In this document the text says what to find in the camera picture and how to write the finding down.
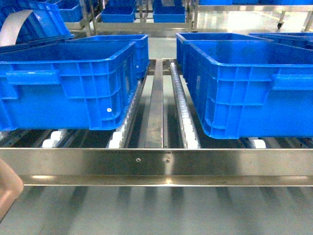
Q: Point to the beige plastic dustpan tray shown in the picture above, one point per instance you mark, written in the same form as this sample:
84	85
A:
11	186

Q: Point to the steel roller shelf rack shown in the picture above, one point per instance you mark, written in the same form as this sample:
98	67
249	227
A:
159	144

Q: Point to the blue crate front left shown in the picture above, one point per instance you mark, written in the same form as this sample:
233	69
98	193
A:
86	85

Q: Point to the blue crate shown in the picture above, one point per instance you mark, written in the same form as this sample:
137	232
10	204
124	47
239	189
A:
251	88
296	39
184	39
141	48
86	85

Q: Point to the blue crate rear left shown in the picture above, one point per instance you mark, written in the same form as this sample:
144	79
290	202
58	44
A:
141	48

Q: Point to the blue crate rear right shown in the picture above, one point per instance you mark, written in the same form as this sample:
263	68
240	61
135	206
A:
184	39

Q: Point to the blue crate front right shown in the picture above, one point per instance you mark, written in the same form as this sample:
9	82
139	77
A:
251	88

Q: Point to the blue bin far right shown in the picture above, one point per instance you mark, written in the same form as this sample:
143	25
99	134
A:
169	14

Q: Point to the blue bin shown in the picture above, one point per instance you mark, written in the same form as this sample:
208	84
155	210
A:
113	14
169	14

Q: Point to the blue bin far left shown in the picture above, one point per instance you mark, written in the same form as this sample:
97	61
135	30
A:
113	14

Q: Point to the blue crate far right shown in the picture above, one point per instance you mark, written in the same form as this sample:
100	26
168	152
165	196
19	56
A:
296	39

